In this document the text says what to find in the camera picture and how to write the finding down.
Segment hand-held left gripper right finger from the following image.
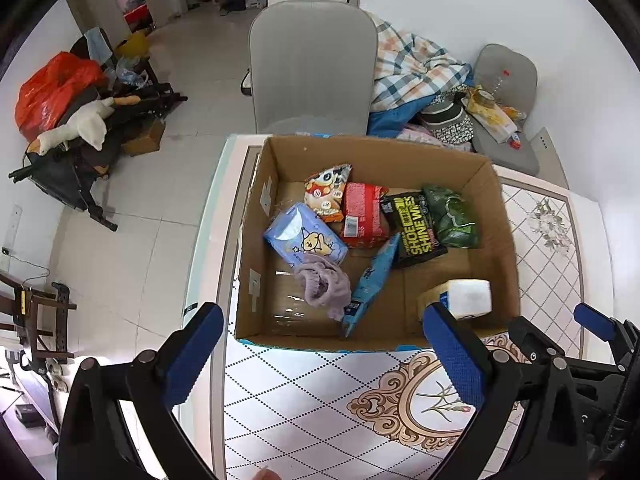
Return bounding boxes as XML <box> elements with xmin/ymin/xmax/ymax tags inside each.
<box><xmin>422</xmin><ymin>302</ymin><xmax>588</xmax><ymax>480</ymax></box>

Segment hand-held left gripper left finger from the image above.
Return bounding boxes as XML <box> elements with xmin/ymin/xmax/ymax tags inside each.
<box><xmin>55</xmin><ymin>302</ymin><xmax>226</xmax><ymax>480</ymax></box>

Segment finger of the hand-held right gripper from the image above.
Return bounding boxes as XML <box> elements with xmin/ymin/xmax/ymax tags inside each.
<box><xmin>574</xmin><ymin>302</ymin><xmax>627</xmax><ymax>347</ymax></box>
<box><xmin>507</xmin><ymin>315</ymin><xmax>570</xmax><ymax>367</ymax></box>

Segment white and blue tissue pack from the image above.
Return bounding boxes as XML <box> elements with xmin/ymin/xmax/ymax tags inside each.
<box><xmin>417</xmin><ymin>279</ymin><xmax>493</xmax><ymax>322</ymax></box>

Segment long blue packet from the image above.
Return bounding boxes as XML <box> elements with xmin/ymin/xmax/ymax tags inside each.
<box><xmin>341</xmin><ymin>233</ymin><xmax>401</xmax><ymax>338</ymax></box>

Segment black wipes packet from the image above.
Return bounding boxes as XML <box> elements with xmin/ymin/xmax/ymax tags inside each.
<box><xmin>380</xmin><ymin>190</ymin><xmax>448</xmax><ymax>269</ymax></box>

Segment green wipes packet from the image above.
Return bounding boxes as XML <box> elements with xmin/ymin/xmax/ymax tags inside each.
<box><xmin>421</xmin><ymin>185</ymin><xmax>482</xmax><ymax>249</ymax></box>

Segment purple fuzzy socks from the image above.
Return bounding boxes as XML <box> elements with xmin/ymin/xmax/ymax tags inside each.
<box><xmin>292</xmin><ymin>252</ymin><xmax>353</xmax><ymax>321</ymax></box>

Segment blue duck tissue packet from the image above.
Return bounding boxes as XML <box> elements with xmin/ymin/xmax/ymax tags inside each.
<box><xmin>263</xmin><ymin>202</ymin><xmax>349</xmax><ymax>266</ymax></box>

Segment cartoon snack packet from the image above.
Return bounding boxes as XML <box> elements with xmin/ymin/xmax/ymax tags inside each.
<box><xmin>303</xmin><ymin>162</ymin><xmax>352</xmax><ymax>224</ymax></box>

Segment dark wooden chair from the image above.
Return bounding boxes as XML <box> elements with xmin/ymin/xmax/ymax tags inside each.
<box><xmin>0</xmin><ymin>270</ymin><xmax>78</xmax><ymax>361</ymax></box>

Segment white board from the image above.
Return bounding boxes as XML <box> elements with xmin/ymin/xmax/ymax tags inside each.
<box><xmin>530</xmin><ymin>127</ymin><xmax>571</xmax><ymax>191</ymax></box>

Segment white flat box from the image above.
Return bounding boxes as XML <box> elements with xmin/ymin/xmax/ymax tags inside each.
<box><xmin>475</xmin><ymin>110</ymin><xmax>517</xmax><ymax>144</ymax></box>

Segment black and white patterned cloth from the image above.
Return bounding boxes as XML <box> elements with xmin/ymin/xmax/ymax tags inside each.
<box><xmin>430</xmin><ymin>119</ymin><xmax>474</xmax><ymax>147</ymax></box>

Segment black folded stroller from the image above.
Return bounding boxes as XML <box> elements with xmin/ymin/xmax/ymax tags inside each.
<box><xmin>9</xmin><ymin>27</ymin><xmax>188</xmax><ymax>232</ymax></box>

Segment small brown cardboard box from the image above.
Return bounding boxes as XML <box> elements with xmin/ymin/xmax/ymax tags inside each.
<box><xmin>121</xmin><ymin>119</ymin><xmax>166</xmax><ymax>157</ymax></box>

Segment pink cloth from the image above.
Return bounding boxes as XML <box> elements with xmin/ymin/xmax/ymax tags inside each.
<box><xmin>397</xmin><ymin>125</ymin><xmax>446</xmax><ymax>149</ymax></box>

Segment yellow plastic bag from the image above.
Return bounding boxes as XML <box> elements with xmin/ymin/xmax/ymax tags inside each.
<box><xmin>462</xmin><ymin>85</ymin><xmax>518</xmax><ymax>128</ymax></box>

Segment striped hat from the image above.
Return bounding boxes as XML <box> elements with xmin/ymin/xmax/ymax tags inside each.
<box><xmin>419</xmin><ymin>99</ymin><xmax>473</xmax><ymax>133</ymax></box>

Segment blue bedding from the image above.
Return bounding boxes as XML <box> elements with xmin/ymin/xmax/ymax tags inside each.
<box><xmin>367</xmin><ymin>102</ymin><xmax>426</xmax><ymax>138</ymax></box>

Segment grey cushioned chair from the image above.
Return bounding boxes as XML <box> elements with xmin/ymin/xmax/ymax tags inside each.
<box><xmin>470</xmin><ymin>43</ymin><xmax>541</xmax><ymax>171</ymax></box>

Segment white goose plush toy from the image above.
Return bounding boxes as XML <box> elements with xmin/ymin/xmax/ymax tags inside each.
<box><xmin>26</xmin><ymin>96</ymin><xmax>151</xmax><ymax>157</ymax></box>

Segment clear plastic bottle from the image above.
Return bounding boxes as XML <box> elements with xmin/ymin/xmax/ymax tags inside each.
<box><xmin>487</xmin><ymin>69</ymin><xmax>512</xmax><ymax>98</ymax></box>

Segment plaid blanket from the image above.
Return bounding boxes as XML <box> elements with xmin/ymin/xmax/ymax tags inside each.
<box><xmin>367</xmin><ymin>10</ymin><xmax>473</xmax><ymax>111</ymax></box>

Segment orange plastic bag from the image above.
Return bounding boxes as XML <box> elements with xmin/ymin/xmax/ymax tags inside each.
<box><xmin>15</xmin><ymin>51</ymin><xmax>107</xmax><ymax>131</ymax></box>

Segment grey upholstered chair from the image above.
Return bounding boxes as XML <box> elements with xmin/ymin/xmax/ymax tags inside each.
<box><xmin>241</xmin><ymin>1</ymin><xmax>379</xmax><ymax>136</ymax></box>

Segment light blue cloth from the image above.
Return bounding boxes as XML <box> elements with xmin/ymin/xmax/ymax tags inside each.
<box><xmin>85</xmin><ymin>27</ymin><xmax>113</xmax><ymax>63</ymax></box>

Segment thin black cable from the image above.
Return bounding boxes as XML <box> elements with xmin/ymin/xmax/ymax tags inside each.
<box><xmin>2</xmin><ymin>246</ymin><xmax>52</xmax><ymax>279</ymax></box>

